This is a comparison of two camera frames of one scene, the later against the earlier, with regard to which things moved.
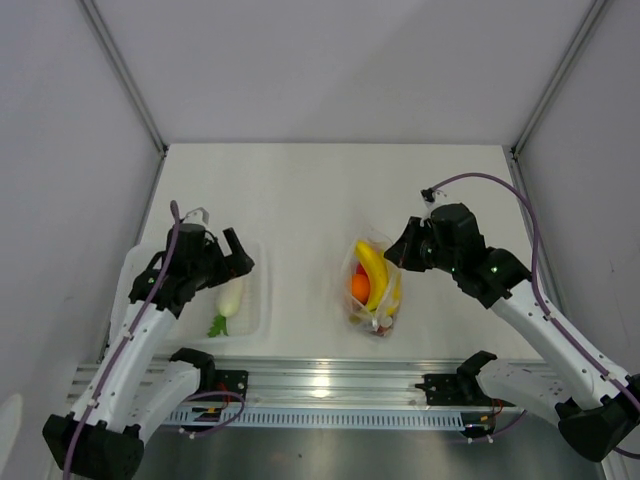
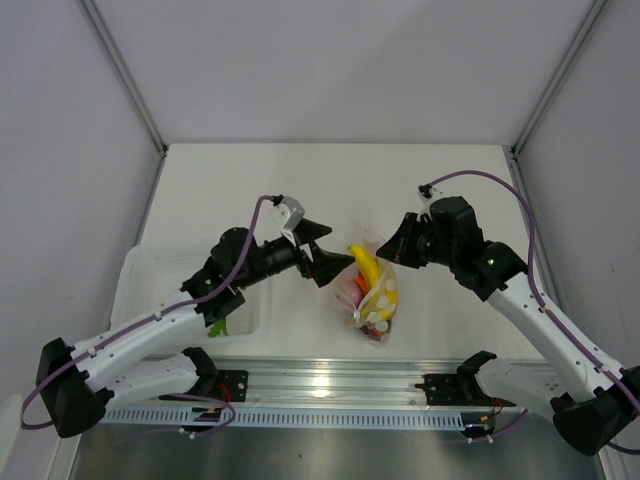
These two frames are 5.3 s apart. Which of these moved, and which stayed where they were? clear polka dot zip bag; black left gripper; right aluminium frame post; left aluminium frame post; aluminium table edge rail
Moved: black left gripper; clear polka dot zip bag
Stayed: right aluminium frame post; left aluminium frame post; aluminium table edge rail
